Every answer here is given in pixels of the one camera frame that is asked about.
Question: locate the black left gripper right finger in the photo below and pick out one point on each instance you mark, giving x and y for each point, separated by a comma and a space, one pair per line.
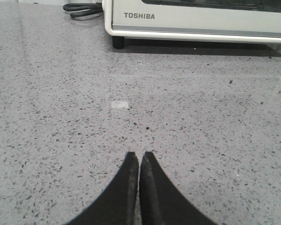
160, 201

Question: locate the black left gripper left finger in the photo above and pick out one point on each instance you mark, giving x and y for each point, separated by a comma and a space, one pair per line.
116, 204

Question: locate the white Toshiba toaster oven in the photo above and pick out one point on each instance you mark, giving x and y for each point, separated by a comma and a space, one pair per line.
239, 21

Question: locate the small clear tape piece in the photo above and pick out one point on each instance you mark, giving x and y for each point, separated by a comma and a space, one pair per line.
119, 105

